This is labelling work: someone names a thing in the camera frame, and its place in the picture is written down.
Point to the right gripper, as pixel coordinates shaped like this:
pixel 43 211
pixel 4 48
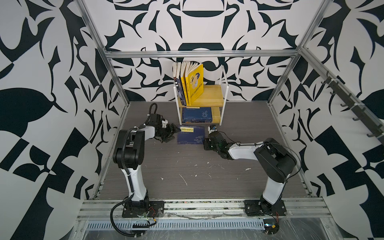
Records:
pixel 206 145

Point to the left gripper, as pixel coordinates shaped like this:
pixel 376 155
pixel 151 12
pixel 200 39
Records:
pixel 172 132

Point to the purple book with old man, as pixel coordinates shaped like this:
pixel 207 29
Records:
pixel 180 91

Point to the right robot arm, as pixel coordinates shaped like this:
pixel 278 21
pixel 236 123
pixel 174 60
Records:
pixel 275 159

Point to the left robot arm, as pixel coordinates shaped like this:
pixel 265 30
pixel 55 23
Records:
pixel 129 154

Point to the wooden white bookshelf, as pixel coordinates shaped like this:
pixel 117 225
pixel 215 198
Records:
pixel 214 96

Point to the black book leaning upright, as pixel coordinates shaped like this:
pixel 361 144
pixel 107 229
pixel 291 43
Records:
pixel 176 69

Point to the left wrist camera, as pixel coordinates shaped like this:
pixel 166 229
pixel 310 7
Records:
pixel 164 123

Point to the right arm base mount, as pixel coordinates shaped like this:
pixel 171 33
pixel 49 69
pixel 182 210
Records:
pixel 262 207

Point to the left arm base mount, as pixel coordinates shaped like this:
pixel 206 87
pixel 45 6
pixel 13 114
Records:
pixel 135 209

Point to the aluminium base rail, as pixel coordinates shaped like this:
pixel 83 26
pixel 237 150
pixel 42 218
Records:
pixel 193 209

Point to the wall hook rail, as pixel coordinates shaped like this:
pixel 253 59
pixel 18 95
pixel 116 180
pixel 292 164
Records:
pixel 350 102

